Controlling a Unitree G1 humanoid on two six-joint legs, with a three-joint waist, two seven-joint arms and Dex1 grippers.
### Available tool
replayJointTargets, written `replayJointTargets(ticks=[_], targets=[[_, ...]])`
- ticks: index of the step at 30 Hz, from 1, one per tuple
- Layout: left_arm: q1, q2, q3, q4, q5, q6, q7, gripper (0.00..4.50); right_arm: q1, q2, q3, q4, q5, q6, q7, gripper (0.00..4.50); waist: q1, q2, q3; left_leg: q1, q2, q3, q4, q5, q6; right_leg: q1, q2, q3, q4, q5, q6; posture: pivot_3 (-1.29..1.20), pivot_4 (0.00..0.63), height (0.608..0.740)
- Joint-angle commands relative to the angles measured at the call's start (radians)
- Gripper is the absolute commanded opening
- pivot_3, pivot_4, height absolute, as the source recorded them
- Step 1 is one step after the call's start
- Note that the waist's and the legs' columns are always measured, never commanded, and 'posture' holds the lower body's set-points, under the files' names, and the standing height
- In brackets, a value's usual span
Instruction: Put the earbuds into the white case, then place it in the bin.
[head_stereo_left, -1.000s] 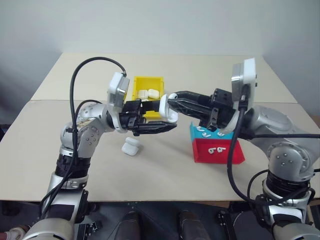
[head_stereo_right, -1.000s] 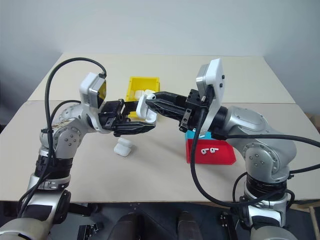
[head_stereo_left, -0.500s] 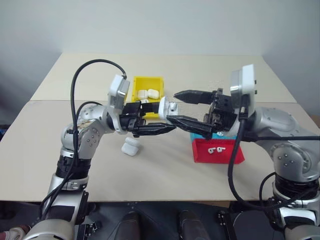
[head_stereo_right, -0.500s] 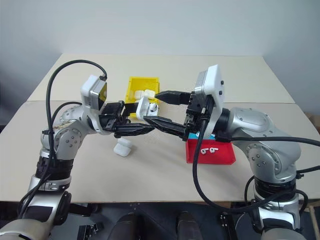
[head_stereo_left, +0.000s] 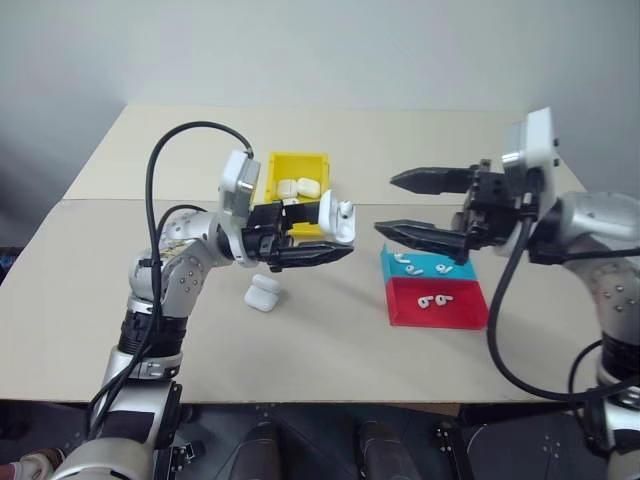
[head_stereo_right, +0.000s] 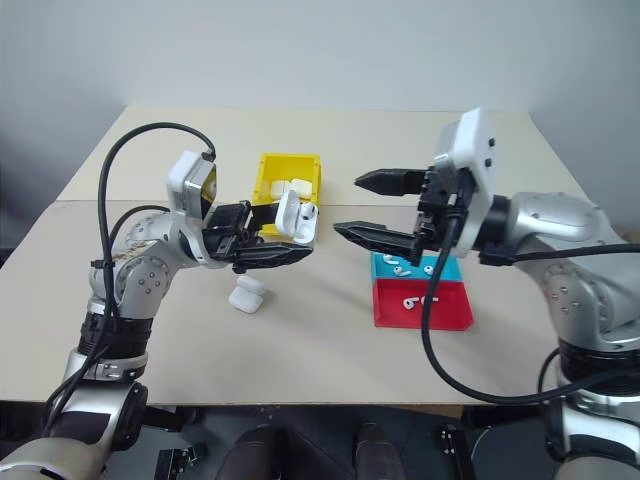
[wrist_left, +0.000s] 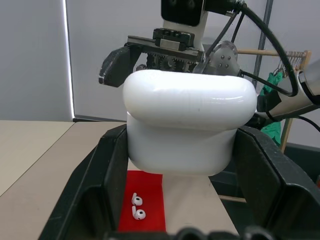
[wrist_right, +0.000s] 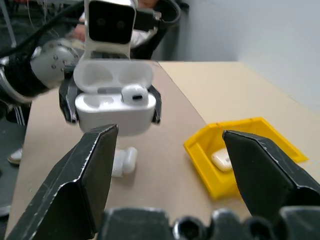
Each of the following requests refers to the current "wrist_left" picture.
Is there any grey metal post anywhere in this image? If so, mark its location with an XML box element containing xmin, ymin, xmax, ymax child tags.
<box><xmin>252</xmin><ymin>0</ymin><xmax>274</xmax><ymax>88</ymax></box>

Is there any wooden hanger rack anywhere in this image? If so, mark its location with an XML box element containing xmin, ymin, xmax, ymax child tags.
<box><xmin>236</xmin><ymin>48</ymin><xmax>313</xmax><ymax>154</ymax></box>

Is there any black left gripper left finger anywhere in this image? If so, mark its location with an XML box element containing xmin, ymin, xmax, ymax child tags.
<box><xmin>37</xmin><ymin>124</ymin><xmax>130</xmax><ymax>240</ymax></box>

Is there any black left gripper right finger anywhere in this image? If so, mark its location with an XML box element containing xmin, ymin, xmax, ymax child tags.
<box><xmin>231</xmin><ymin>124</ymin><xmax>320</xmax><ymax>240</ymax></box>

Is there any green cloth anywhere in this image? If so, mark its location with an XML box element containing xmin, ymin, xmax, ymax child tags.
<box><xmin>258</xmin><ymin>71</ymin><xmax>286</xmax><ymax>146</ymax></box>

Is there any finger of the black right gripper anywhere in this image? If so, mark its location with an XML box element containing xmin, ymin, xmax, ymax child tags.
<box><xmin>191</xmin><ymin>57</ymin><xmax>209</xmax><ymax>75</ymax></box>
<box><xmin>98</xmin><ymin>45</ymin><xmax>145</xmax><ymax>88</ymax></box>

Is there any red mat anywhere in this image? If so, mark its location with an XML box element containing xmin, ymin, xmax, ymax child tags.
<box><xmin>117</xmin><ymin>169</ymin><xmax>168</xmax><ymax>232</ymax></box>

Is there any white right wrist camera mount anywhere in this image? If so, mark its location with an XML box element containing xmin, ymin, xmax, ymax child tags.
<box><xmin>160</xmin><ymin>0</ymin><xmax>210</xmax><ymax>52</ymax></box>

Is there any white earbud charging case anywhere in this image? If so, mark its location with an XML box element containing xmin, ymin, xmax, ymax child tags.
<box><xmin>122</xmin><ymin>69</ymin><xmax>258</xmax><ymax>177</ymax></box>

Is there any white earbud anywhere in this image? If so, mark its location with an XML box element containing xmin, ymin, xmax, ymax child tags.
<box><xmin>131</xmin><ymin>205</ymin><xmax>147</xmax><ymax>221</ymax></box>
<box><xmin>130</xmin><ymin>192</ymin><xmax>144</xmax><ymax>207</ymax></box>

